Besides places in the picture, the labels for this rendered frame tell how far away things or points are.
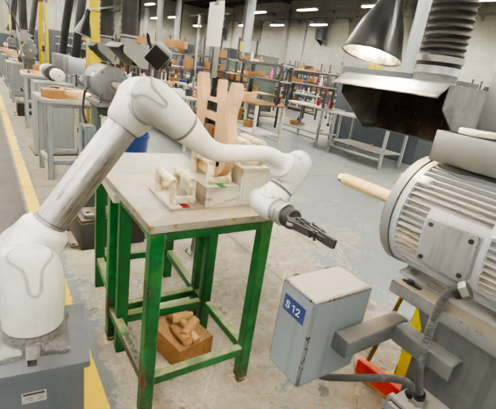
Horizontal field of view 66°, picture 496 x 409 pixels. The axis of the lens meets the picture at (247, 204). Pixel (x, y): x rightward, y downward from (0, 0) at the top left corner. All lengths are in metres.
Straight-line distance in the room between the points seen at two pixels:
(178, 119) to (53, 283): 0.55
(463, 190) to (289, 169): 0.72
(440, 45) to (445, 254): 0.48
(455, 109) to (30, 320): 1.14
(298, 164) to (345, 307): 0.75
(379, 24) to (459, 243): 0.47
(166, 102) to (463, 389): 0.95
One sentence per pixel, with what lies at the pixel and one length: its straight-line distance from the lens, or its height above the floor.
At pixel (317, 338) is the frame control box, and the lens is 0.79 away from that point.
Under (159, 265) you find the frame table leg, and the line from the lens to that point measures 1.49.
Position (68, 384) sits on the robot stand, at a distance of 1.26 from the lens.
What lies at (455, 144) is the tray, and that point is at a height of 1.42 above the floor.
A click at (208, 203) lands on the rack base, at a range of 1.60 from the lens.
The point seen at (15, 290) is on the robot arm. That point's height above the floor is 0.90.
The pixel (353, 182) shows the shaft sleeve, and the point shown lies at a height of 1.25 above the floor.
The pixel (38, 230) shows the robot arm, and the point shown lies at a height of 0.97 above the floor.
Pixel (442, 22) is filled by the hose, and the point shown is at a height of 1.66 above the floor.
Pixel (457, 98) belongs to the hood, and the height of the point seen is 1.50.
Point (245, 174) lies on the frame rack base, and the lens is 1.65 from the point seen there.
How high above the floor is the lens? 1.50
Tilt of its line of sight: 19 degrees down
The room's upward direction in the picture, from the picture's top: 9 degrees clockwise
